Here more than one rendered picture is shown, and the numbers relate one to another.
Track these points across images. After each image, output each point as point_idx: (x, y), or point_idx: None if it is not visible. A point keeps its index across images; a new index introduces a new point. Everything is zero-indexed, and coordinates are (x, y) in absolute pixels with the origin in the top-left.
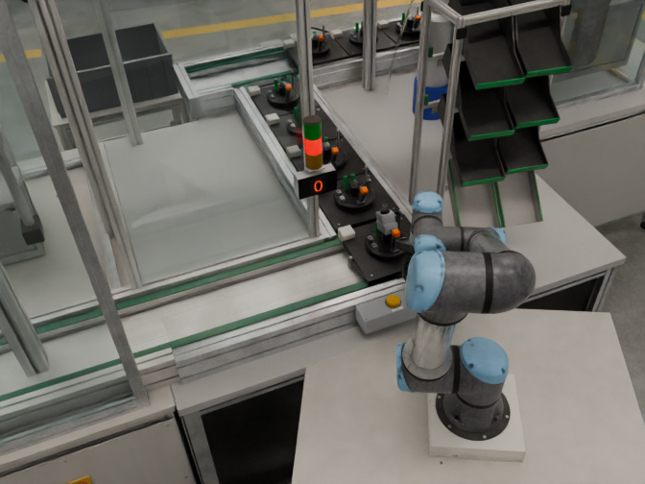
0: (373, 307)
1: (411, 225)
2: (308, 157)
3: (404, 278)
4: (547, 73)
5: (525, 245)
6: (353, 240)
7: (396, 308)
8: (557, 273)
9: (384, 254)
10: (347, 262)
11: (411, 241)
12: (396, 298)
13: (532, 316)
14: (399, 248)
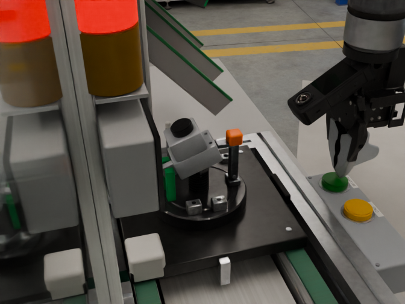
0: (378, 241)
1: (379, 9)
2: (128, 37)
3: (361, 148)
4: None
5: (179, 108)
6: (169, 247)
7: (374, 209)
8: (236, 96)
9: (238, 195)
10: (201, 289)
11: (389, 42)
12: (354, 201)
13: (312, 124)
14: (325, 110)
